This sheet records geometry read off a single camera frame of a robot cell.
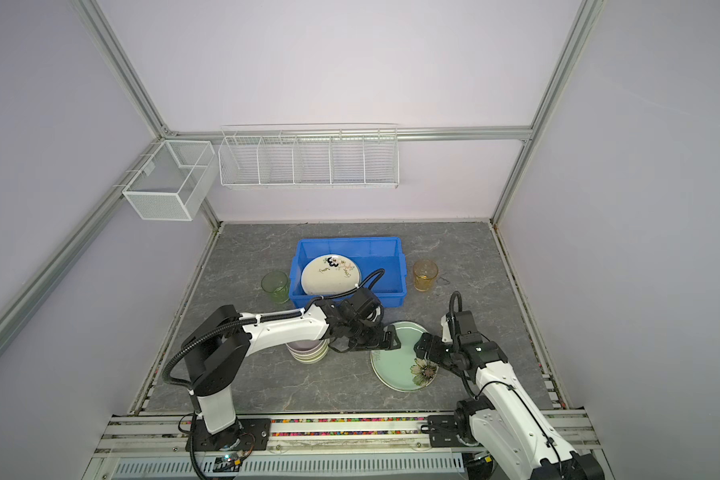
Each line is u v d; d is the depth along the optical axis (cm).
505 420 49
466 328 65
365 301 68
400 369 83
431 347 74
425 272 102
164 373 43
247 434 74
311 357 79
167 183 95
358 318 71
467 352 59
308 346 76
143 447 74
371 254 108
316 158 99
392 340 77
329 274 103
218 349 48
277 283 103
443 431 74
